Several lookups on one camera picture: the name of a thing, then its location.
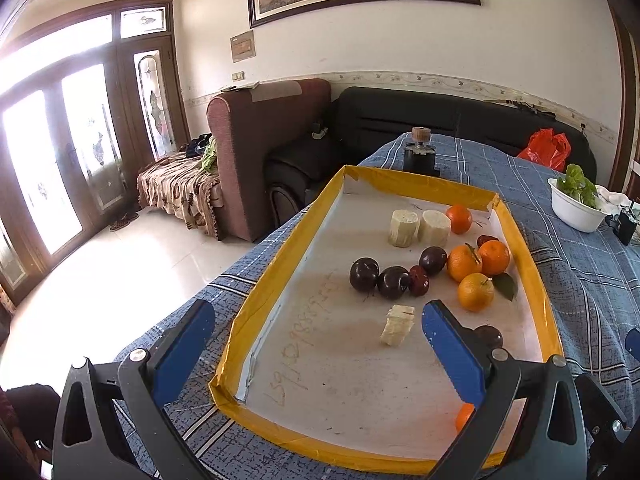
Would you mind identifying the black leather sofa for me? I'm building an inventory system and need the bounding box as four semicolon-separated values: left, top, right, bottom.
265;86;598;241

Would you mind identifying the black jar with cork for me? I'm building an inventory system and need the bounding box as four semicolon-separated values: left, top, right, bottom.
402;126;441;177

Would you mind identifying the small framed wall panel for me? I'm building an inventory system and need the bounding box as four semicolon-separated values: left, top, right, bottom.
230;30;257;63

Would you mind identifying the dark red clothing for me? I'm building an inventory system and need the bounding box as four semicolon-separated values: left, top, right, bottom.
0;384;63;480

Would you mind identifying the white sugarcane piece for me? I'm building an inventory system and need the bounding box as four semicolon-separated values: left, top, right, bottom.
418;210;452;247
380;304;417;347
388;209;420;248

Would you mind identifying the pair of dark slippers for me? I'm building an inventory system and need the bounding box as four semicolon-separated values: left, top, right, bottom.
109;211;141;232

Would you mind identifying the brown armchair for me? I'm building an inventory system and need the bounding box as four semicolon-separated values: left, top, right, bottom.
206;78;332;242

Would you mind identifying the yellow-edged white tray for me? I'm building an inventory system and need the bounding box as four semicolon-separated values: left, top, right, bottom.
208;164;566;476

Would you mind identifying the blue plaid tablecloth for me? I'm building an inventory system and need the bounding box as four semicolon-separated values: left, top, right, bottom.
114;132;640;480

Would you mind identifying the pile of clothes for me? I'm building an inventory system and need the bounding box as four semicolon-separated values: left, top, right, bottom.
180;133;218;173

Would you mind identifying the orange with stem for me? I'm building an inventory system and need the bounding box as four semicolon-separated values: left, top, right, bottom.
446;243;483;283

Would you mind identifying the dark purple plum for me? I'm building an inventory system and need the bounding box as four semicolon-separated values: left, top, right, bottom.
376;266;412;301
472;325;504;352
418;246;448;277
349;257;381;293

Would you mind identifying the window with wooden frame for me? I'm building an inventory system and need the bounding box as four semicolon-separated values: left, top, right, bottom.
607;5;640;193

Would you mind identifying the yellowish orange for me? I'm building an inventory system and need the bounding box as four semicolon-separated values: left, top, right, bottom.
457;272;495;312

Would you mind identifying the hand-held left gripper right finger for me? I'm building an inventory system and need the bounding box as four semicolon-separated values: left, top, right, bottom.
421;299;588;480

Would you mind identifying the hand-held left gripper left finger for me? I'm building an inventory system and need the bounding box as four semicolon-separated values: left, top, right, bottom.
51;299;217;480

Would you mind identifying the sofa with patterned blanket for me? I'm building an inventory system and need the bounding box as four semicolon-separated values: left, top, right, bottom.
136;150;223;241

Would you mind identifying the small orange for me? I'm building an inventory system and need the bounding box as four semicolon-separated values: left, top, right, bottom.
445;204;473;235

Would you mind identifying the red plastic bag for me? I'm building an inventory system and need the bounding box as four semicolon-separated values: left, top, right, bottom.
516;128;572;171

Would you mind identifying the green lettuce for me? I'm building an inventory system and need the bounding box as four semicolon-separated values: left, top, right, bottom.
556;163;598;208

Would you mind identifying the green leaf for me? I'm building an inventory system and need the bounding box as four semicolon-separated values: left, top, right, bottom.
492;272;518;302

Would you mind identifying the wooden glass door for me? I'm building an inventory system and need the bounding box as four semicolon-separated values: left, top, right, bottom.
0;0;191;306

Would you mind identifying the black cylindrical motor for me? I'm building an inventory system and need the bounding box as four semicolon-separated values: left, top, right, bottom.
605;202;640;246

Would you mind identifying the white bowl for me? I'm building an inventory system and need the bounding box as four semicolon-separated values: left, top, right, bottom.
547;177;608;233

